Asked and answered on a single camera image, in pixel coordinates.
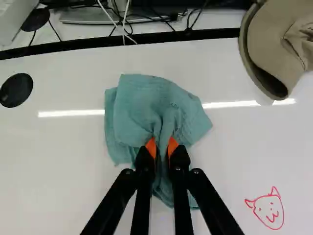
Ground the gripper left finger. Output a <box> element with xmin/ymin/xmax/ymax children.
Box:
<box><xmin>80</xmin><ymin>137</ymin><xmax>158</xmax><ymax>235</ymax></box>

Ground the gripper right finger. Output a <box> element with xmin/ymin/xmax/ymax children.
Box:
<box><xmin>165</xmin><ymin>136</ymin><xmax>245</xmax><ymax>235</ymax></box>

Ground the green towel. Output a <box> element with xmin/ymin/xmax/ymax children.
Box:
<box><xmin>104</xmin><ymin>73</ymin><xmax>214</xmax><ymax>211</ymax></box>

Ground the white table with black edge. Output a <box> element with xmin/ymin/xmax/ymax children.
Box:
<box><xmin>0</xmin><ymin>26</ymin><xmax>313</xmax><ymax>235</ymax></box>

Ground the beige jacket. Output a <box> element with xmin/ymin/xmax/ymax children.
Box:
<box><xmin>238</xmin><ymin>0</ymin><xmax>313</xmax><ymax>101</ymax></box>

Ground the grey flat monitor base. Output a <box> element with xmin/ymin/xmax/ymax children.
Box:
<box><xmin>59</xmin><ymin>9</ymin><xmax>183</xmax><ymax>24</ymax></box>

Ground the white box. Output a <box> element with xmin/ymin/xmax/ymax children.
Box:
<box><xmin>0</xmin><ymin>0</ymin><xmax>33</xmax><ymax>47</ymax></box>

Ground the white cable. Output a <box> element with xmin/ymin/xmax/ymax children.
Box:
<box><xmin>97</xmin><ymin>0</ymin><xmax>138</xmax><ymax>45</ymax></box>

